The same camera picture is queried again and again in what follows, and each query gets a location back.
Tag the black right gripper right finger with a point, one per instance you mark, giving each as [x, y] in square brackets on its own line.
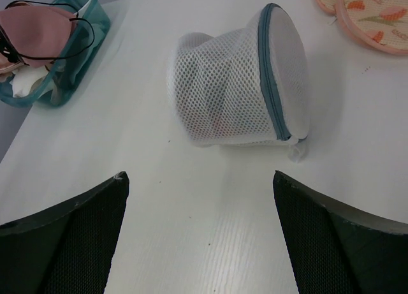
[336, 248]

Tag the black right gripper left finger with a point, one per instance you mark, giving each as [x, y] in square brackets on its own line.
[68, 247]

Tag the white mesh laundry bag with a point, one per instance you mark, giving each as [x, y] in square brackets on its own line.
[246, 87]

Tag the floral peach laundry bag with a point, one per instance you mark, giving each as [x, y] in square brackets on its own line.
[380, 24]

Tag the white clothing in basket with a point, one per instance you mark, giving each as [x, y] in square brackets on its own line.
[26, 79]

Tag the teal plastic basket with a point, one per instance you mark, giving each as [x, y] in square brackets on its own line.
[64, 36]

